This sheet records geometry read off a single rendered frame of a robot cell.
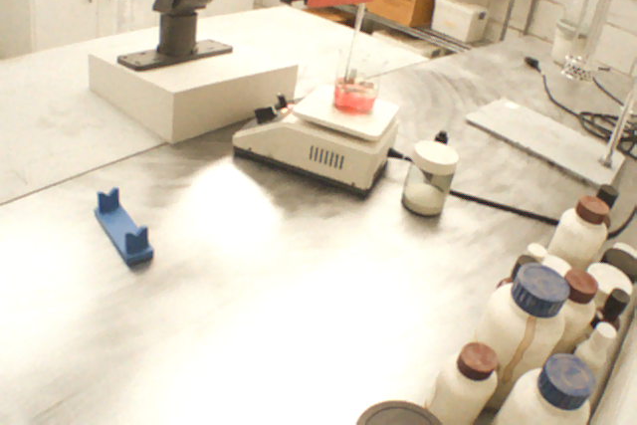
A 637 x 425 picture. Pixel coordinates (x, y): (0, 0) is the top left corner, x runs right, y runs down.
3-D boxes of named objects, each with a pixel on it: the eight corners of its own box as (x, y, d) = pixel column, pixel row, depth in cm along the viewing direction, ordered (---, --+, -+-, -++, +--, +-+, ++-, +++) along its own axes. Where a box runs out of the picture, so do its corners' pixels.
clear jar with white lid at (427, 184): (410, 218, 70) (426, 164, 65) (393, 192, 74) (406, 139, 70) (450, 216, 71) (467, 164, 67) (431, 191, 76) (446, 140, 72)
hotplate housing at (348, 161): (229, 152, 77) (234, 101, 72) (271, 119, 87) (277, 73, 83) (381, 204, 71) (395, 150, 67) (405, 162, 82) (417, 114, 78)
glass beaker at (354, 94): (318, 109, 73) (328, 50, 68) (343, 98, 77) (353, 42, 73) (364, 128, 70) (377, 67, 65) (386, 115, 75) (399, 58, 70)
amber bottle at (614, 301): (576, 337, 54) (612, 278, 50) (601, 355, 52) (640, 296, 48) (563, 354, 52) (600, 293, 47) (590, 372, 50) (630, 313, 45)
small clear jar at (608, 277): (590, 346, 53) (617, 304, 50) (554, 315, 57) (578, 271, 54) (614, 328, 56) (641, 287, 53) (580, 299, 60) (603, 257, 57)
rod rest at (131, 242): (94, 214, 60) (91, 188, 58) (119, 207, 62) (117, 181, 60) (126, 266, 54) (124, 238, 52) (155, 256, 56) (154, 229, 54)
